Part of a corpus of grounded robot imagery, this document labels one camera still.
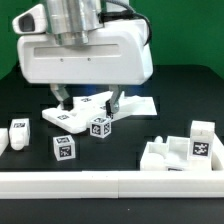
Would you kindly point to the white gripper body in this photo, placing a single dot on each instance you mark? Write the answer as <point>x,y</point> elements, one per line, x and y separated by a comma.
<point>115,55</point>

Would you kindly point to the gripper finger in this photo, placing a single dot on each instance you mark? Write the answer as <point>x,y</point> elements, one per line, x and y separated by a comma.
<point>112,105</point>
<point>60,92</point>

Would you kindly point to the white chair seat part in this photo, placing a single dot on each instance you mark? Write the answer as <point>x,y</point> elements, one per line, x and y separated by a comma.
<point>171,155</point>

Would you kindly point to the white flat chair part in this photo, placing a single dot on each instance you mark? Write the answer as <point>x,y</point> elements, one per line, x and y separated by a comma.
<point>64,120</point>

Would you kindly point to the white bar part upper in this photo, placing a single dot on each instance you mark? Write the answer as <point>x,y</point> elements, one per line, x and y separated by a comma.
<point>86,103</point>

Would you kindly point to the white flat plate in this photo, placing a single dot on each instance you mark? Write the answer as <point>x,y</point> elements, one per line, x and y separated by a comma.
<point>144,106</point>

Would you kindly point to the white long bar part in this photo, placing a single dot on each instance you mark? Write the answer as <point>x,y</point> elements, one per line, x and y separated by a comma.
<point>125,110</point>

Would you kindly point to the white tagged cube middle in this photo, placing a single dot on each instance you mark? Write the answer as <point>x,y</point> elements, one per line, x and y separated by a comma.
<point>100,127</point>

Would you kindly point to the white tagged cube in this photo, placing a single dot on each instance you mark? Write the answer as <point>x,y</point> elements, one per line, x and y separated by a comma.
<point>100,127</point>
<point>64,147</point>

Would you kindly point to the white tagged cube front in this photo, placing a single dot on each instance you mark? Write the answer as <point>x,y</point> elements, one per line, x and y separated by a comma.
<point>64,147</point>

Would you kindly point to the white left fence piece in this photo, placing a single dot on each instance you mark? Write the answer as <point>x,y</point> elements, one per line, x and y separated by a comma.
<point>4,139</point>

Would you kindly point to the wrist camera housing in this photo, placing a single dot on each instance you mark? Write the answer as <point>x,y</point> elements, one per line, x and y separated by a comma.
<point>33,21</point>

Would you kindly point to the white front fence rail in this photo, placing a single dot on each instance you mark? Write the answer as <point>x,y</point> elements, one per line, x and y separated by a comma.
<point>111,184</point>

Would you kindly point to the white fence rail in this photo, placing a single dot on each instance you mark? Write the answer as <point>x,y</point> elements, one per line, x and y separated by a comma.
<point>111,184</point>
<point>217,160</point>

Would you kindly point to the white right fence rail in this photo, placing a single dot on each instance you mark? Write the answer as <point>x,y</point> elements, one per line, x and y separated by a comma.
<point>217,160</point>

